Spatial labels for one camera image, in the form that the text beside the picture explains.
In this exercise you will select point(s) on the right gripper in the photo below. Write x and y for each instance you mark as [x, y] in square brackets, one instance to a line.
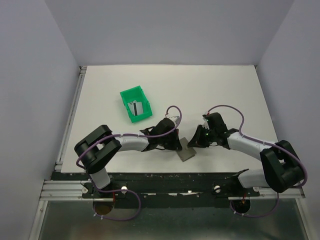
[196, 141]

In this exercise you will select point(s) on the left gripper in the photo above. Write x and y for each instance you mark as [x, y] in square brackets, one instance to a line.
[176, 144]

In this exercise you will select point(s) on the grey card holder wallet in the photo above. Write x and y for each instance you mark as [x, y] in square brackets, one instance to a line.
[187, 152]

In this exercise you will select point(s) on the green plastic bin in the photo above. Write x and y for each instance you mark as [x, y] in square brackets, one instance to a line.
[136, 93]

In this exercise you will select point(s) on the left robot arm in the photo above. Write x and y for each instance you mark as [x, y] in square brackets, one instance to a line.
[101, 145]

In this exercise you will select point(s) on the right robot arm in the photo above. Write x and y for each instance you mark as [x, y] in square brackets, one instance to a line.
[281, 167]

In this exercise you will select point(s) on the cards in green bin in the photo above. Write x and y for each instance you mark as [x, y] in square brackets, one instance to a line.
[136, 108]

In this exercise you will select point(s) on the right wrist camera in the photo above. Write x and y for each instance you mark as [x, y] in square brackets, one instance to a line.
[206, 121]

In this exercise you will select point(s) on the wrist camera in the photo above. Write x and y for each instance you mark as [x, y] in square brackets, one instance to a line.
[174, 118]
[206, 121]

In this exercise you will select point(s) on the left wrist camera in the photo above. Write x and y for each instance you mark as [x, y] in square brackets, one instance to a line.
[174, 118]

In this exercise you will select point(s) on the aluminium left side rail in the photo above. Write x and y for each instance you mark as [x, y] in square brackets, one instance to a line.
[59, 160]

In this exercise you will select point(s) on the aluminium rail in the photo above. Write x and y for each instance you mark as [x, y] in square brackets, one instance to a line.
[59, 160]
[58, 190]

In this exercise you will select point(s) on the aluminium front rail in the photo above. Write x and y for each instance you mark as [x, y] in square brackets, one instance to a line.
[58, 190]

